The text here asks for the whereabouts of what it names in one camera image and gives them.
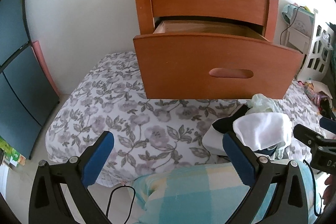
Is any dark blue cabinet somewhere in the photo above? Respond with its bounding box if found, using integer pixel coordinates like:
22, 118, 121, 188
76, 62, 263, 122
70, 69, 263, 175
1, 0, 59, 159

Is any white dollhouse shelf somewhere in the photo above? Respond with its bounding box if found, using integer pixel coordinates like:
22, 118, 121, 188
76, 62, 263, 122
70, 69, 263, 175
280, 4, 335, 81

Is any plain white sock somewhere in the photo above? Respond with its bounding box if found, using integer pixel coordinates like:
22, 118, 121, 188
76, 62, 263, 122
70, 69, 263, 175
233, 113, 293, 151

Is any teal yellow plaid blanket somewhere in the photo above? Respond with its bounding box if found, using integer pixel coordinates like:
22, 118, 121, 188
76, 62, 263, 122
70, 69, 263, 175
131, 160, 322, 224

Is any colourful toy pile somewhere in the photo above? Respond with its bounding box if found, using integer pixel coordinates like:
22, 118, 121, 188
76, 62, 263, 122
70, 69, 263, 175
298, 79, 333, 108

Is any mint lace underwear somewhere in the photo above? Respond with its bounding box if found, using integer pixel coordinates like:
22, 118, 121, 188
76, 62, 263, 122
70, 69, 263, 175
246, 94, 281, 115

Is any person's right hand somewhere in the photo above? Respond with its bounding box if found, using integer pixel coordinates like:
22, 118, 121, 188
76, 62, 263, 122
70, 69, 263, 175
322, 174, 335, 205

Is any floral bed sheet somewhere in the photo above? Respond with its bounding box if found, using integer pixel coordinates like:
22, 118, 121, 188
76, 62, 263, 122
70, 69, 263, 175
45, 50, 326, 189

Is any pink foam mat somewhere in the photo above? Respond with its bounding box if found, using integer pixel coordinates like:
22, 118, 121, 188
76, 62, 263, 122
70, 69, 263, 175
32, 40, 60, 96

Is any white hello kitty sock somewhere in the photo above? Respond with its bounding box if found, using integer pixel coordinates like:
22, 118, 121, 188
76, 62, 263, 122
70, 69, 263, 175
202, 104, 249, 156

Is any navy blue garment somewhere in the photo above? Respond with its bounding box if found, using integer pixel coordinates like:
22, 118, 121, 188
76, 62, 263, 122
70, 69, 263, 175
255, 145, 277, 160

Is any black toy on towel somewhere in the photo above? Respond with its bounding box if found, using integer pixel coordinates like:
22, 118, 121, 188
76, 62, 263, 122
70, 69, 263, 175
319, 100, 335, 121

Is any black power cable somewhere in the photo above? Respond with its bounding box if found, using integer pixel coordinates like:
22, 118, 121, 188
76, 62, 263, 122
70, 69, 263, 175
280, 6, 306, 46

